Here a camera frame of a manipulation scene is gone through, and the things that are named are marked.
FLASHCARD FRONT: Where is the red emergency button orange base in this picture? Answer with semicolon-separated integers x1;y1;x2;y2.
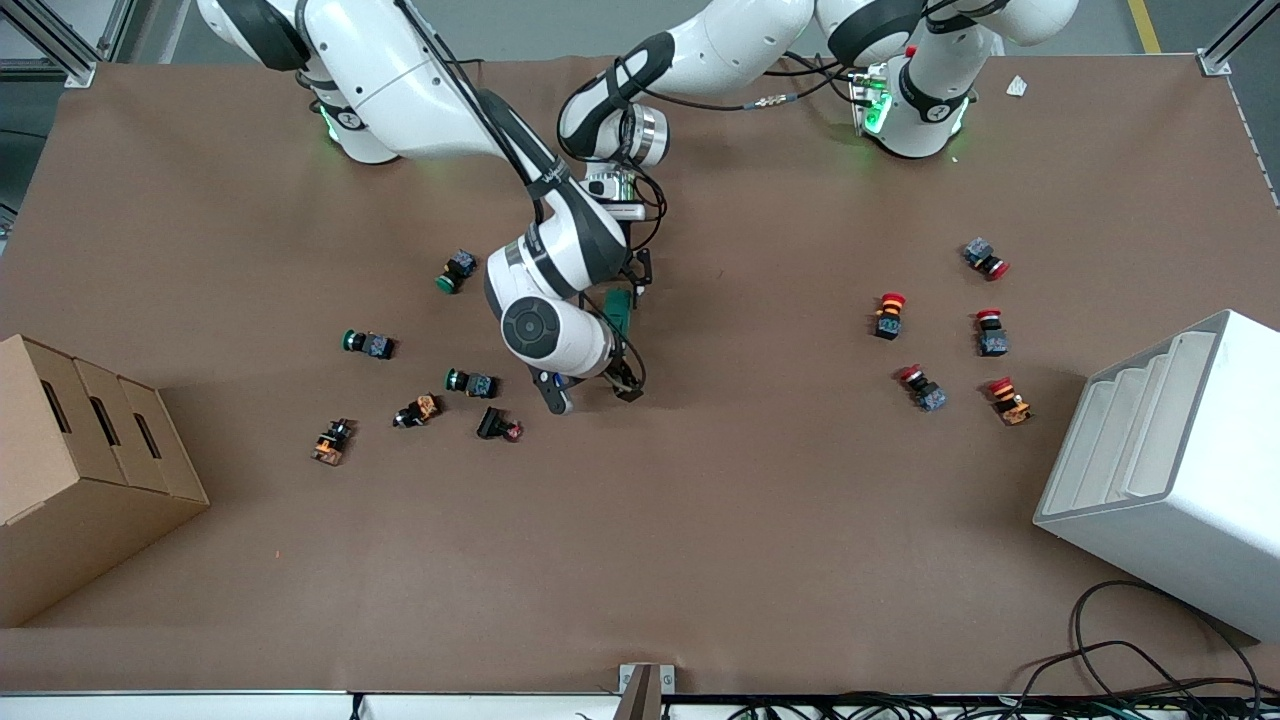
988;377;1034;427

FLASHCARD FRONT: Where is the brown cardboard box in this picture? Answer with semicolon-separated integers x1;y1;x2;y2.
0;334;211;629

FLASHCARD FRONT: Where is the white compartment bin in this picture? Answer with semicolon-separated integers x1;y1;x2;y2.
1033;309;1280;644

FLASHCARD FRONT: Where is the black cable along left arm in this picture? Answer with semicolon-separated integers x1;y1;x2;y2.
640;45;871;113

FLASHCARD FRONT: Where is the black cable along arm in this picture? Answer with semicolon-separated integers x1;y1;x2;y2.
640;45;871;113
395;0;563;193

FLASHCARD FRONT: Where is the black cable along right arm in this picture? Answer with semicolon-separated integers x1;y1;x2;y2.
395;0;563;193

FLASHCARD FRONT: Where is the metal table edge bracket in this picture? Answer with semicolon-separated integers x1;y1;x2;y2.
618;663;677;720

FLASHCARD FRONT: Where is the black cable bundle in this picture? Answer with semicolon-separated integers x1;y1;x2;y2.
700;690;1280;720

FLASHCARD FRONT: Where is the black looped cable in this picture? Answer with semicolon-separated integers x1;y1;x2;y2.
1010;580;1266;720

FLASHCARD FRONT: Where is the white table edge rail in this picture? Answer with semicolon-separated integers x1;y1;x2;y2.
0;690;1280;720

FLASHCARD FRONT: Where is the aluminium frame profile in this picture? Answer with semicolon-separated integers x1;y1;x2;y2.
1197;0;1280;77
0;0;101;89

